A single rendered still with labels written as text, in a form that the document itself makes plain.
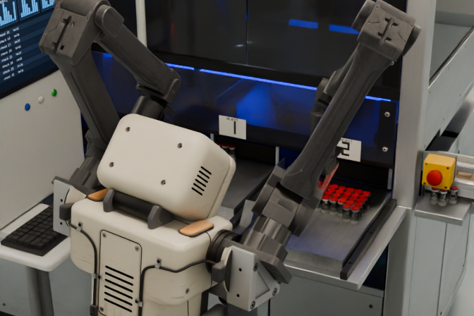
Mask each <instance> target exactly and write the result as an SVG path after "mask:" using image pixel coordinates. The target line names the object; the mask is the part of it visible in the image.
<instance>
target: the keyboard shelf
mask: <svg viewBox="0 0 474 316"><path fill-rule="evenodd" d="M48 206H49V205H44V204H41V203H37V204H36V205H35V206H34V207H32V208H30V209H29V210H28V211H26V212H24V213H23V214H22V215H20V216H19V217H17V218H16V219H14V220H13V221H12V222H10V223H9V224H7V225H5V226H4V227H3V228H1V229H0V237H1V238H5V237H6V236H7V235H9V234H11V232H13V231H15V230H16V229H17V228H18V227H20V226H22V225H23V224H24V223H25V222H27V221H29V220H30V219H31V218H33V217H34V216H36V215H37V214H39V213H40V212H41V211H43V210H44V209H46V208H48ZM70 256H71V237H68V238H66V239H65V240H64V241H62V242H61V243H59V244H58V245H57V246H56V247H55V248H53V249H52V250H50V251H49V252H48V253H47V254H46V255H44V256H43V257H41V256H38V255H33V254H31V253H27V252H24V251H21V250H16V249H14V248H10V247H6V246H4V245H1V243H0V258H3V259H6V260H10V261H13V262H17V263H20V264H22V265H27V266H30V267H34V268H37V269H41V270H44V271H46V272H50V271H52V270H53V269H55V268H56V267H57V266H59V265H60V264H61V263H62V262H63V261H64V260H66V259H67V258H68V257H70Z"/></svg>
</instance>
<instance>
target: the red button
mask: <svg viewBox="0 0 474 316"><path fill-rule="evenodd" d="M426 179H427V182H428V183H429V184H430V185H431V186H438V185H440V183H441V182H442V180H443V176H442V174H441V173H440V172H439V171H436V170H432V171H430V172H429V173H428V175H427V177H426Z"/></svg>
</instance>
